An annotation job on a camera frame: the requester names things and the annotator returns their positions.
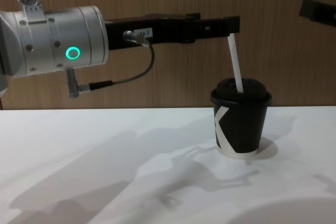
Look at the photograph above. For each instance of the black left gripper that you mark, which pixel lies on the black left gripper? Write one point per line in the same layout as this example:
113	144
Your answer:
168	33

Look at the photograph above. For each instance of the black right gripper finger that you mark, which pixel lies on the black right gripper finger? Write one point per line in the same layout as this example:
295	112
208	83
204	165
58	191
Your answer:
316	11

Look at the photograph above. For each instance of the white drinking straw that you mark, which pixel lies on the white drinking straw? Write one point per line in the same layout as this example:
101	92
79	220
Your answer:
235	64

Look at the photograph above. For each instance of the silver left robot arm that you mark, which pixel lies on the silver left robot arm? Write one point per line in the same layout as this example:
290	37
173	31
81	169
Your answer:
52	37

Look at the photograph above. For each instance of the black plastic cup lid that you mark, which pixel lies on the black plastic cup lid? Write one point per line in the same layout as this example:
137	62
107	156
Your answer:
240	90

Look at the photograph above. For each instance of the black paper cup white print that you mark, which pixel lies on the black paper cup white print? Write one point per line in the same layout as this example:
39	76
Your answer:
240	129

